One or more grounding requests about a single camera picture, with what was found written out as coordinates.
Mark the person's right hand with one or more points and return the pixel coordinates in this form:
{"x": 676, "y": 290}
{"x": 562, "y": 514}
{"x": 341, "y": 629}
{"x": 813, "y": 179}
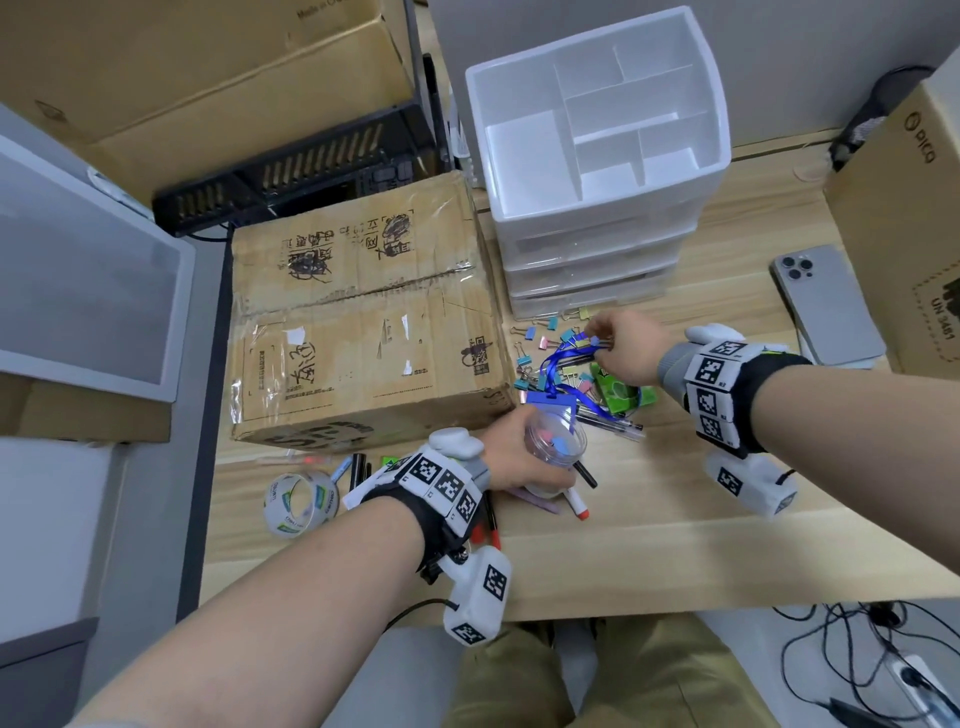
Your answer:
{"x": 634, "y": 349}

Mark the person's left hand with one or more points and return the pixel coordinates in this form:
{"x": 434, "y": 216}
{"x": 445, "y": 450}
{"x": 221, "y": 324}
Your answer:
{"x": 506, "y": 450}

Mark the green gum packet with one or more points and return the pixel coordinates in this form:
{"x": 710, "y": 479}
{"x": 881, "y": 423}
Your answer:
{"x": 390, "y": 460}
{"x": 619, "y": 394}

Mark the clear plastic jar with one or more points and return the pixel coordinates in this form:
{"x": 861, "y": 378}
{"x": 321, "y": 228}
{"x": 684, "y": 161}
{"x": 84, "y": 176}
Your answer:
{"x": 555, "y": 442}

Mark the purple pen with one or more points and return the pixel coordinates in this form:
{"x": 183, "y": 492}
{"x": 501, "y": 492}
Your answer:
{"x": 529, "y": 500}

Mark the clear jar lid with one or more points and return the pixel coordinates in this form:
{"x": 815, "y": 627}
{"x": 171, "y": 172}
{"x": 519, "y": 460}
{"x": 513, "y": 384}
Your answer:
{"x": 544, "y": 493}

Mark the thin black orange pen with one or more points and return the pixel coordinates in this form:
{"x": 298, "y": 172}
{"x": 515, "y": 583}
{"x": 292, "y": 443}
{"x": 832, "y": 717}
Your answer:
{"x": 493, "y": 525}

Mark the bunch of clear gel pens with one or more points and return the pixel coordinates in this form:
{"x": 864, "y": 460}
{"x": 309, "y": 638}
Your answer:
{"x": 615, "y": 427}

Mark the black marker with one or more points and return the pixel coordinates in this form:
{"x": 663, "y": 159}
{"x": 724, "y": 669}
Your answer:
{"x": 586, "y": 476}

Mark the fat white marker orange cap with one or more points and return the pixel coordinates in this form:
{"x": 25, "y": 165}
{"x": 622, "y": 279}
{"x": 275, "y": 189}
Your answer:
{"x": 478, "y": 532}

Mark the slim white marker red cap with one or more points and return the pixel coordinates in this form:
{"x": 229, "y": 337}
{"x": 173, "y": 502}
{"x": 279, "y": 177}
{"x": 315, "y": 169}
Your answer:
{"x": 576, "y": 504}

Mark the pile of colourful binder clips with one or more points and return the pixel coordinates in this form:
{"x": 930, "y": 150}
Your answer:
{"x": 536, "y": 337}

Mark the blue pen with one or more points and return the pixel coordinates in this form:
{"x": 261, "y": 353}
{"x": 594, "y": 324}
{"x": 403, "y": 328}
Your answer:
{"x": 341, "y": 469}

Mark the clear orange pen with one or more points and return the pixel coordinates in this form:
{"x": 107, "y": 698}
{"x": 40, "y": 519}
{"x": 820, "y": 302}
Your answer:
{"x": 300, "y": 457}

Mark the clear tape roll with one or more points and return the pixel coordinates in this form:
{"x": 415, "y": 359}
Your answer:
{"x": 279, "y": 499}

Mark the white plastic drawer organizer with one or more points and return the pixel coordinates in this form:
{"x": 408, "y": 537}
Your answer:
{"x": 600, "y": 112}

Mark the person's left forearm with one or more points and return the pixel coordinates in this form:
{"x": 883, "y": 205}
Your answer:
{"x": 262, "y": 637}

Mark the person's right forearm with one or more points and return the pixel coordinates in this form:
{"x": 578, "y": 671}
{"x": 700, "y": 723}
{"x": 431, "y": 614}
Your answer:
{"x": 862, "y": 450}

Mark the person's khaki trousers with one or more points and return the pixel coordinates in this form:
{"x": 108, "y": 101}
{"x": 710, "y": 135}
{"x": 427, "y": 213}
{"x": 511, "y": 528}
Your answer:
{"x": 660, "y": 675}

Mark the left marker wrist band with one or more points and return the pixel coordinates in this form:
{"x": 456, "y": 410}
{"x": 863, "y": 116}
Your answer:
{"x": 442, "y": 480}

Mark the marker wrist band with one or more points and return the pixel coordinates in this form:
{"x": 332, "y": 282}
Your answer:
{"x": 442, "y": 480}
{"x": 712, "y": 382}

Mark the right marker wrist band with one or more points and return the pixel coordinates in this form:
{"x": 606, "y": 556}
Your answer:
{"x": 712, "y": 382}

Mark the taped brown cardboard box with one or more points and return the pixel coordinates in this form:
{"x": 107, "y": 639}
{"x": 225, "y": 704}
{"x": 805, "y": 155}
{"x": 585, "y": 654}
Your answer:
{"x": 360, "y": 315}

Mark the grey smartphone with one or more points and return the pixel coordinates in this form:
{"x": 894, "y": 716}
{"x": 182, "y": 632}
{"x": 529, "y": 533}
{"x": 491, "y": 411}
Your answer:
{"x": 829, "y": 307}

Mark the white flat pad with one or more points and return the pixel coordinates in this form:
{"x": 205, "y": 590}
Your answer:
{"x": 847, "y": 364}

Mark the black vented device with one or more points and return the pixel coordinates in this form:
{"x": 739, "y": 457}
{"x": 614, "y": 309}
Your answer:
{"x": 300, "y": 169}

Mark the flat brown cardboard sheet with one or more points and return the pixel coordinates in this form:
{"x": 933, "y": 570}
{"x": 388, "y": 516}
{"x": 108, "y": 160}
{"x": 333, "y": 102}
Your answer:
{"x": 75, "y": 416}

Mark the white power strip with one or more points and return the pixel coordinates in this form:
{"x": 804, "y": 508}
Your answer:
{"x": 926, "y": 686}

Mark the white framed grey panel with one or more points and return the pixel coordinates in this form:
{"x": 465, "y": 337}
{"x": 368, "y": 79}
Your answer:
{"x": 82, "y": 285}

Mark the white device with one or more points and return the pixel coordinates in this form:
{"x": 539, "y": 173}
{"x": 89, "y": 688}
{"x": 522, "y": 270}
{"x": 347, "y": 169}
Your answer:
{"x": 120, "y": 195}

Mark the open brown cardboard box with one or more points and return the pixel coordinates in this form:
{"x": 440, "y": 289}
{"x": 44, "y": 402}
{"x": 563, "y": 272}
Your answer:
{"x": 187, "y": 75}

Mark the grey cabinet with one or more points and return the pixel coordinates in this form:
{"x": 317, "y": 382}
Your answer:
{"x": 37, "y": 675}

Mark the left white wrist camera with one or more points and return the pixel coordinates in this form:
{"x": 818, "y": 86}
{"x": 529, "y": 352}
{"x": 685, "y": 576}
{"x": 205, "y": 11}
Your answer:
{"x": 480, "y": 592}

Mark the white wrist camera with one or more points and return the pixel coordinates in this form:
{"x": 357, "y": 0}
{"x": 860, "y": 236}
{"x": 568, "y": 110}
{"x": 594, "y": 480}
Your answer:
{"x": 480, "y": 592}
{"x": 750, "y": 484}

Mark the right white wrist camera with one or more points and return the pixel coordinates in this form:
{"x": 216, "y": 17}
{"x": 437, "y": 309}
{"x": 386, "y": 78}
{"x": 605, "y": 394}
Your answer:
{"x": 750, "y": 484}

